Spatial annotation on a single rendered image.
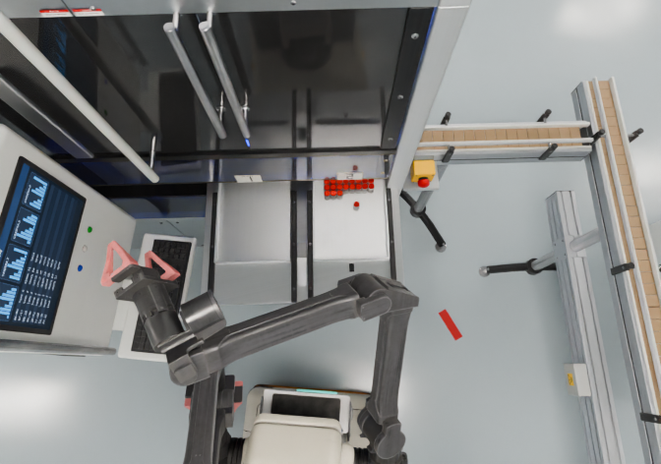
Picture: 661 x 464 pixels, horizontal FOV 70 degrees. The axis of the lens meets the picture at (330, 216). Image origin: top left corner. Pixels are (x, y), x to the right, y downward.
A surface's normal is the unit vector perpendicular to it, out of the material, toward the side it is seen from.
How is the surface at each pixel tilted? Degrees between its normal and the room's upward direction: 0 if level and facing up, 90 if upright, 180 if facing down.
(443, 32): 90
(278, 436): 42
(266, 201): 0
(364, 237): 0
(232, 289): 0
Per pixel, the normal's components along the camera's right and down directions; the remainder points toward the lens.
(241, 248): -0.01, -0.30
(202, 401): 0.08, -0.84
